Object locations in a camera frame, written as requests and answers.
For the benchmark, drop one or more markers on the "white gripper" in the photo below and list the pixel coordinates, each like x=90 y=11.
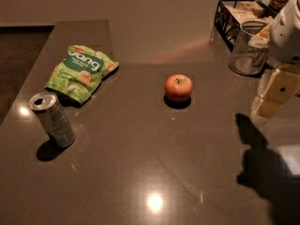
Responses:
x=286 y=39

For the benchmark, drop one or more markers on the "red yellow apple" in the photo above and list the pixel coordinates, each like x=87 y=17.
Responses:
x=178 y=88

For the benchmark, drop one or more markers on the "silver redbull can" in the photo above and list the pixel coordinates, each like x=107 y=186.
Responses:
x=49 y=111

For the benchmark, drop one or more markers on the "clear glass cup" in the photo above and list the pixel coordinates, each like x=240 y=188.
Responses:
x=247 y=60

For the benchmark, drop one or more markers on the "green snack chip bag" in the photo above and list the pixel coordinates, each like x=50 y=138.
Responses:
x=80 y=74

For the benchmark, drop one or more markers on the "black wire basket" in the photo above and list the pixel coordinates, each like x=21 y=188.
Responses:
x=231 y=13

